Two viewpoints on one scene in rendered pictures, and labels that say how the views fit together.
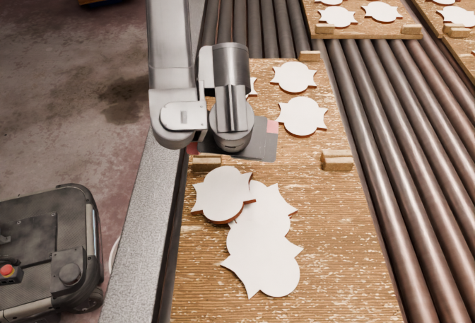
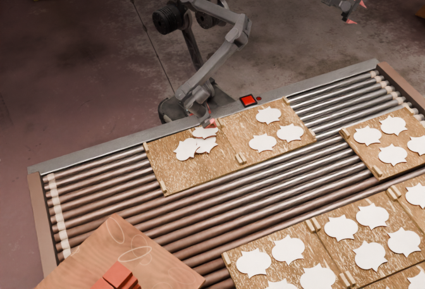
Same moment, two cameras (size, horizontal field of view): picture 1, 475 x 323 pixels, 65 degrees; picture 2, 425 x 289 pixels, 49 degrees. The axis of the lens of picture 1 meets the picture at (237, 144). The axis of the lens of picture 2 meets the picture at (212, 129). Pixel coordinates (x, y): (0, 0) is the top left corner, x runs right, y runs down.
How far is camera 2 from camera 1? 195 cm
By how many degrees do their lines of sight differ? 47
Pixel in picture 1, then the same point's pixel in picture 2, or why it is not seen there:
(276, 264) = (185, 153)
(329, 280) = (188, 169)
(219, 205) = (198, 132)
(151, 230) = (187, 124)
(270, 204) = (207, 145)
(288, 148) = (241, 145)
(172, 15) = (200, 74)
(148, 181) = not seen: hidden behind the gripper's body
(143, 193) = not seen: hidden behind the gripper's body
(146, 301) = (164, 133)
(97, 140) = not seen: hidden behind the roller
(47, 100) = (312, 63)
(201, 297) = (169, 142)
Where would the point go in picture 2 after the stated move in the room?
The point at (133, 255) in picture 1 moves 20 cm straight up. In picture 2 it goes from (176, 124) to (172, 97)
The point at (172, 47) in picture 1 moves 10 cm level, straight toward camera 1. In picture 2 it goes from (193, 79) to (176, 88)
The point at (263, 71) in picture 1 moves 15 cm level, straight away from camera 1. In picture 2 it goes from (288, 121) to (314, 114)
